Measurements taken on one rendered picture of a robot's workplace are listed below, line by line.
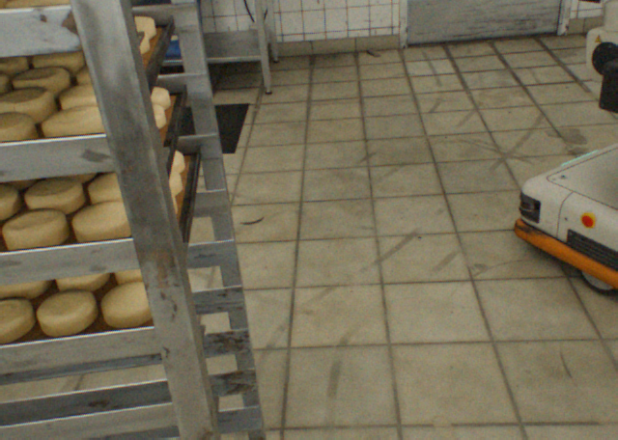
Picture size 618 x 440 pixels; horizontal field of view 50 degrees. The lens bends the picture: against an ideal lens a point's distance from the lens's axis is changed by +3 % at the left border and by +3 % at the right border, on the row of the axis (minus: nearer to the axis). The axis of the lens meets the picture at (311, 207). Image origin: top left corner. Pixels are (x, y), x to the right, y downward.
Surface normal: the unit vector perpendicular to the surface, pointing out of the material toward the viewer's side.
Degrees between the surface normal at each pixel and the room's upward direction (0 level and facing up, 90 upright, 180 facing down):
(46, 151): 90
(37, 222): 0
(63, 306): 0
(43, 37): 90
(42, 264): 90
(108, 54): 90
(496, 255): 0
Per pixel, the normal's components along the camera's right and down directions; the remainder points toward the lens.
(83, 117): -0.07, -0.87
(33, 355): 0.09, 0.49
